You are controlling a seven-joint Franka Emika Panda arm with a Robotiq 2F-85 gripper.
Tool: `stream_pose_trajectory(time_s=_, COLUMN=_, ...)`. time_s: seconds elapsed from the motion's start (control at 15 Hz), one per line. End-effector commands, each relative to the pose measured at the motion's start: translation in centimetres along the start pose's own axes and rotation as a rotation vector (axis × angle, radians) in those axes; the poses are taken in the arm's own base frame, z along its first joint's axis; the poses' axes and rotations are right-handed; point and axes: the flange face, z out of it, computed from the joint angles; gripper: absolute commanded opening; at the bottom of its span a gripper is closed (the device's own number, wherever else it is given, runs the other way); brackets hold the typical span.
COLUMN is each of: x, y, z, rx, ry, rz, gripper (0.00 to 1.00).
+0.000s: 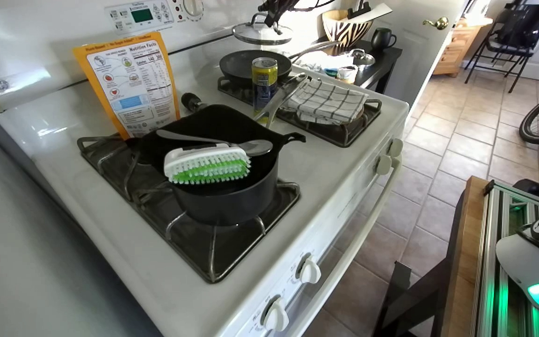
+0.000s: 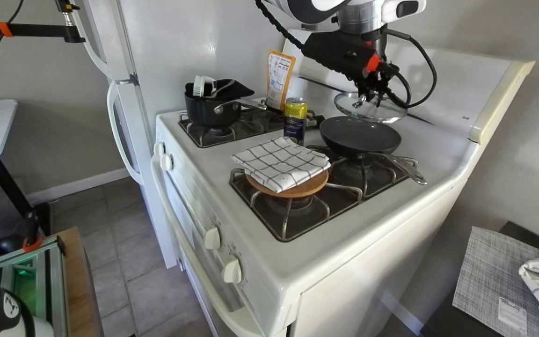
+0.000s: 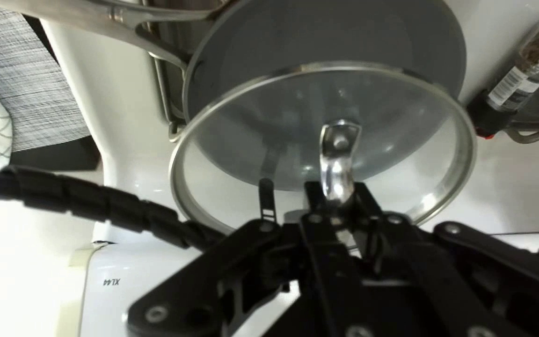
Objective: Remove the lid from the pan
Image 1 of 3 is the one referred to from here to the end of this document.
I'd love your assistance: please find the brass door knob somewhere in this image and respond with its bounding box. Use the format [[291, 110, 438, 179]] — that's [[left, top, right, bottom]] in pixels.
[[423, 14, 452, 31]]

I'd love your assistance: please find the black frying pan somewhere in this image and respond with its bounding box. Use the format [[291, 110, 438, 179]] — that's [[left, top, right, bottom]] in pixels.
[[218, 41, 334, 82]]

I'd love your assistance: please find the yellow label tin can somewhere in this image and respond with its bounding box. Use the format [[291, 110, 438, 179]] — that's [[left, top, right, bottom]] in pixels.
[[249, 56, 281, 117]]

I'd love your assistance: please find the white door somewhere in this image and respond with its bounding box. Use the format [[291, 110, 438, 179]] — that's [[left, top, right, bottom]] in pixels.
[[375, 0, 472, 108]]

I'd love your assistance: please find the zebra pattern bowl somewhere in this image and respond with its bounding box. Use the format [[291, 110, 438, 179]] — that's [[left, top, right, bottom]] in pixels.
[[321, 5, 379, 46]]

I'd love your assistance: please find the small metal cup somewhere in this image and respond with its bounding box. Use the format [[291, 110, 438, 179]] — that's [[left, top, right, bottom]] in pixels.
[[351, 48, 379, 71]]

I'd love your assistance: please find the white green scrub brush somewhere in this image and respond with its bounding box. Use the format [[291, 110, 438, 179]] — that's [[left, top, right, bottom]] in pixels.
[[163, 142, 253, 187]]

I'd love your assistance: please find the black cast iron pot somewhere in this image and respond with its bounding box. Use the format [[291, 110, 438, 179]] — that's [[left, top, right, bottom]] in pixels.
[[133, 91, 307, 228]]

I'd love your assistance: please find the white grey checked towel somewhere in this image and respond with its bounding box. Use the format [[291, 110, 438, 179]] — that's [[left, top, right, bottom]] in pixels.
[[279, 78, 369, 127]]

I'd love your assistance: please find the wooden table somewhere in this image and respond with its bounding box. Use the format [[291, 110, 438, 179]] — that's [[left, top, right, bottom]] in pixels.
[[440, 175, 493, 337]]

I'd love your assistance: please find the cream oven door handle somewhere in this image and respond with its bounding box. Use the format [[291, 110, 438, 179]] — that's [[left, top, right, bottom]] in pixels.
[[306, 157, 405, 314]]

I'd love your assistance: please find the black burner grate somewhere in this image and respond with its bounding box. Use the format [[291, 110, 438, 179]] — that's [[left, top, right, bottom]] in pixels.
[[77, 132, 304, 284], [218, 72, 384, 149]]

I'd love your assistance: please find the orange bordered info sheet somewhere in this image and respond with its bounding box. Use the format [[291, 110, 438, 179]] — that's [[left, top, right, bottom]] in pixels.
[[72, 29, 184, 140]]

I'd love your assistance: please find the black folding stand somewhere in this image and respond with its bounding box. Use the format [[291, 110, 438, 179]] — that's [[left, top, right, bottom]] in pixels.
[[465, 0, 539, 93]]

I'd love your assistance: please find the white gas stove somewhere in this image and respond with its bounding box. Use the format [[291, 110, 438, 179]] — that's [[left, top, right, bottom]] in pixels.
[[0, 0, 412, 337]]

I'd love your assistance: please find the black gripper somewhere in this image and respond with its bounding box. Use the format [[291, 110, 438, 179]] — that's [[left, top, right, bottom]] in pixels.
[[257, 0, 304, 29]]

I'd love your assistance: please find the wooden cabinet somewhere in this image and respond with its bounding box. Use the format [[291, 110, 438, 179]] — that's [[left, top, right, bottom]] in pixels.
[[435, 16, 493, 78]]

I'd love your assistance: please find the white stove knob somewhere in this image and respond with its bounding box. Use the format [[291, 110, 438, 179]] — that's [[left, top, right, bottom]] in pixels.
[[261, 295, 291, 333], [294, 252, 324, 286], [386, 136, 405, 157], [373, 153, 395, 175]]

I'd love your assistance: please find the black mug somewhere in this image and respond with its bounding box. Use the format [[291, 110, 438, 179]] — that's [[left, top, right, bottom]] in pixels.
[[369, 26, 401, 52]]

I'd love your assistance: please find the small white cup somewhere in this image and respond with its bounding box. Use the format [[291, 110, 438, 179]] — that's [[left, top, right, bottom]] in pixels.
[[337, 63, 360, 84]]

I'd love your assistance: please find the aluminium rail frame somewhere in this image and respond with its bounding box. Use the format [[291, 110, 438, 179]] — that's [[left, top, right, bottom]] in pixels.
[[478, 179, 539, 337]]

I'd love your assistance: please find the grey metal spoon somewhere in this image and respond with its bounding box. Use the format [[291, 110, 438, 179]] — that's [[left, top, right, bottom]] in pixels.
[[156, 127, 276, 157]]

